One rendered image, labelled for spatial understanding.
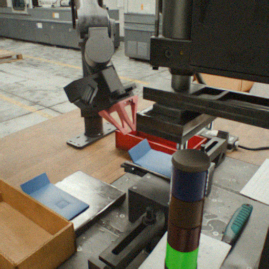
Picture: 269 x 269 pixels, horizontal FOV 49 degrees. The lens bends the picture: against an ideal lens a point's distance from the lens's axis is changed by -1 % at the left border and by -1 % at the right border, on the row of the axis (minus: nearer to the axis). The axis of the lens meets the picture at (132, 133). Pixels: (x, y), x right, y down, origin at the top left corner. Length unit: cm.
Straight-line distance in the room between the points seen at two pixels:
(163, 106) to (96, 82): 18
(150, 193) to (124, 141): 34
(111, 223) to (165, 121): 26
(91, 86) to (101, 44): 9
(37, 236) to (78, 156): 33
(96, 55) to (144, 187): 28
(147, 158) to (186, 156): 41
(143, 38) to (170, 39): 586
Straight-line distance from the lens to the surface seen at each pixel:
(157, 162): 69
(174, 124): 52
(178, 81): 56
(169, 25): 53
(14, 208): 74
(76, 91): 62
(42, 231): 66
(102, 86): 66
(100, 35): 62
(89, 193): 72
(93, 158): 89
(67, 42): 821
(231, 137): 99
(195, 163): 29
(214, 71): 47
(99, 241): 63
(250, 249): 65
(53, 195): 72
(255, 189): 81
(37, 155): 94
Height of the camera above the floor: 134
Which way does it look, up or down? 25 degrees down
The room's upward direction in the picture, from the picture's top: straight up
